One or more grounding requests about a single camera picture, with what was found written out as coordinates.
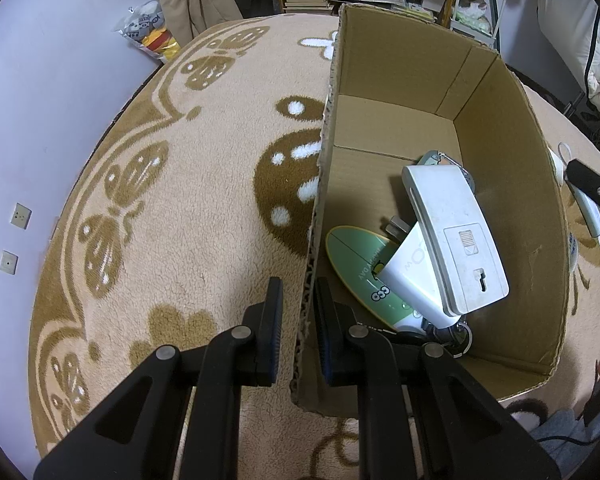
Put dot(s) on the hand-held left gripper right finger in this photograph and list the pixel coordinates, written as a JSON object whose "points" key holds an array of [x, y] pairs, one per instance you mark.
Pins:
{"points": [[322, 330]]}

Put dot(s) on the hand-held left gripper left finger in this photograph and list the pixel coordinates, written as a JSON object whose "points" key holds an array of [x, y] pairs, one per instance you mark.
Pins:
{"points": [[278, 330]]}

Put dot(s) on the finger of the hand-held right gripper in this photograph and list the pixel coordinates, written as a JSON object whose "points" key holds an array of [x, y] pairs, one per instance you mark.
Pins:
{"points": [[592, 185]]}

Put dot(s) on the white charger adapter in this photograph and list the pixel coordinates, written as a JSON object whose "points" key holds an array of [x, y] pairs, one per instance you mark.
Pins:
{"points": [[410, 272]]}

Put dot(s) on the white power strip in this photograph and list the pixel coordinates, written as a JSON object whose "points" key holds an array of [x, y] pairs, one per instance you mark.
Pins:
{"points": [[460, 235]]}

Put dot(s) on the cartoon print earbud case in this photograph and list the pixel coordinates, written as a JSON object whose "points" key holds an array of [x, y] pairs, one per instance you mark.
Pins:
{"points": [[442, 159]]}

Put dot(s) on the brown cardboard box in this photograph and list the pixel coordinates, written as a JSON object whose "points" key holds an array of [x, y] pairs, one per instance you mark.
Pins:
{"points": [[375, 125]]}

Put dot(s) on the person's grey trousers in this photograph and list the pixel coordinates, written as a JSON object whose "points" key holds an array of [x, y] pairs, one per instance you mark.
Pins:
{"points": [[560, 435]]}

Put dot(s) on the white bedding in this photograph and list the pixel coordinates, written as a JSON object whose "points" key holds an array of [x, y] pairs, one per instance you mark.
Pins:
{"points": [[570, 20]]}

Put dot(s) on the beige patterned rug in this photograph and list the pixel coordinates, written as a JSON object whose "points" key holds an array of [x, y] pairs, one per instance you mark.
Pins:
{"points": [[190, 185]]}

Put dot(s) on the white trolley cart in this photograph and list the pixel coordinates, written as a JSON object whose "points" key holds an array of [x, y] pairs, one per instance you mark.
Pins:
{"points": [[475, 10]]}

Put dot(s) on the bag of plush toys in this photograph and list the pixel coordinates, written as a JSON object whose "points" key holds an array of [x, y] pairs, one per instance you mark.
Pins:
{"points": [[147, 27]]}

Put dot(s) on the white wall socket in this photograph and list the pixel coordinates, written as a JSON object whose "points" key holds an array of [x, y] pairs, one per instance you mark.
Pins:
{"points": [[21, 216], [9, 263]]}

